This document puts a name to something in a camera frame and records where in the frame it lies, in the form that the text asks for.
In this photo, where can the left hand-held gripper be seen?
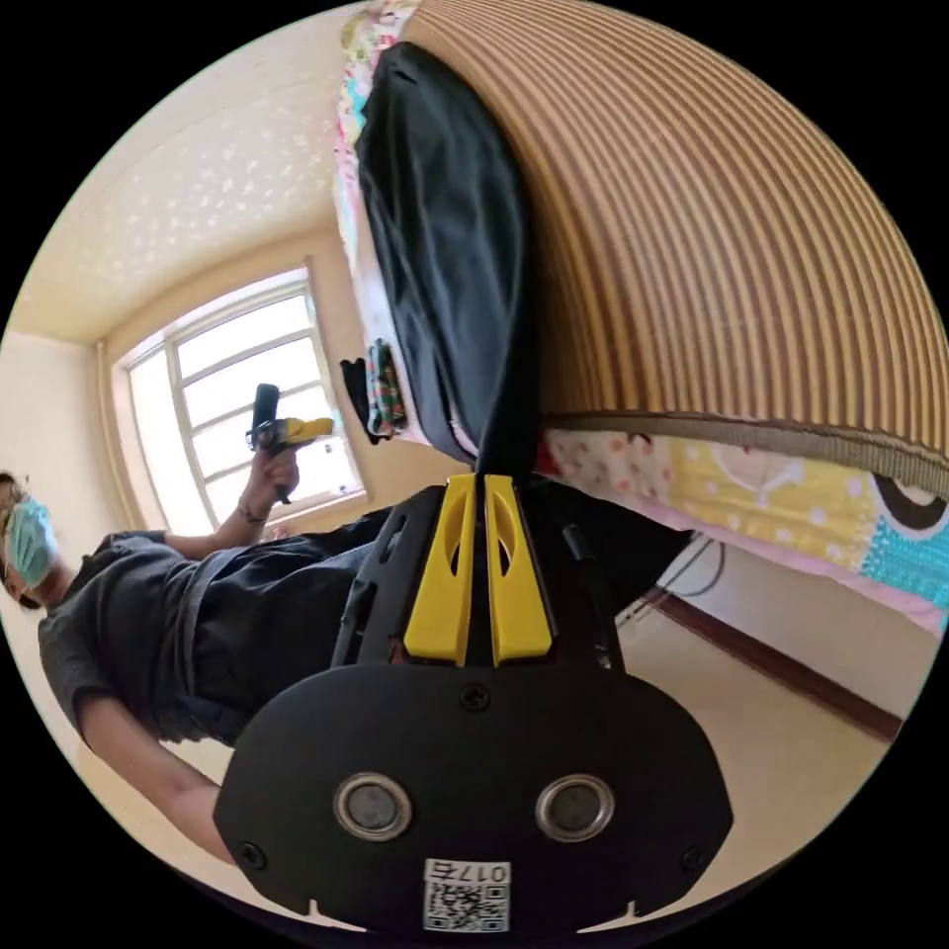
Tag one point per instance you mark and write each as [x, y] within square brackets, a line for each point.
[267, 437]

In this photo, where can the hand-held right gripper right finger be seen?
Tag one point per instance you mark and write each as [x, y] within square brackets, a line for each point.
[519, 600]

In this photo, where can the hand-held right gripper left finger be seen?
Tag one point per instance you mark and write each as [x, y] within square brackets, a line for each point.
[441, 593]

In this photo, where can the black pants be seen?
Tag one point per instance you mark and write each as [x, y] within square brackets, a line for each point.
[445, 259]

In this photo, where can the person's left forearm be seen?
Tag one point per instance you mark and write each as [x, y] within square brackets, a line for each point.
[215, 535]

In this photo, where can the person's right forearm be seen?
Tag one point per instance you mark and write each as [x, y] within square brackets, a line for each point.
[170, 793]

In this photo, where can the person's left hand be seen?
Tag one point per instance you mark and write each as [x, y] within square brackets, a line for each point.
[270, 478]

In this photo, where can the window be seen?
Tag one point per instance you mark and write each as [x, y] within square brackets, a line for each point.
[245, 400]

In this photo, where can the pile of clothes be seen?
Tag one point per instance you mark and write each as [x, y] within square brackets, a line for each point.
[378, 393]

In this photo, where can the person's body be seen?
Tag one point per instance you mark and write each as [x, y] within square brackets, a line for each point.
[148, 615]

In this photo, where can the bed with striped woven mat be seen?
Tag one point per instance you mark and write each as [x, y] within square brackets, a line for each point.
[704, 245]

